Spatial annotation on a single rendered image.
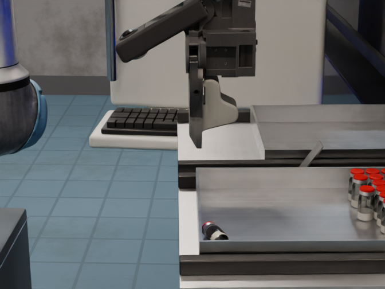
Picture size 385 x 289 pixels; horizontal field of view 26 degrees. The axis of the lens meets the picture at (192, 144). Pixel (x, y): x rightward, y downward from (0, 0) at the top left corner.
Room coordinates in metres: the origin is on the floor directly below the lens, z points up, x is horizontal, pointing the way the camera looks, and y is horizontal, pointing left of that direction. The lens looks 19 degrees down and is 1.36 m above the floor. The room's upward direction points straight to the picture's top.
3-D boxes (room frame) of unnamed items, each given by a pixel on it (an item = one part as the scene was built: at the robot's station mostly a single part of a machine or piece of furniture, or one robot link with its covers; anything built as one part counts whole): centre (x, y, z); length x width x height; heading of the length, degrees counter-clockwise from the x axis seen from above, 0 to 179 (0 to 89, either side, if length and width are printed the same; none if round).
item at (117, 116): (1.73, -0.01, 0.82); 0.40 x 0.14 x 0.02; 84
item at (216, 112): (0.96, -0.03, 1.07); 0.06 x 0.03 x 0.09; 91
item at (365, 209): (1.07, -0.24, 0.91); 0.02 x 0.02 x 0.05
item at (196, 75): (0.96, 0.00, 1.11); 0.05 x 0.02 x 0.09; 1
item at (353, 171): (1.14, -0.24, 0.91); 0.02 x 0.02 x 0.05
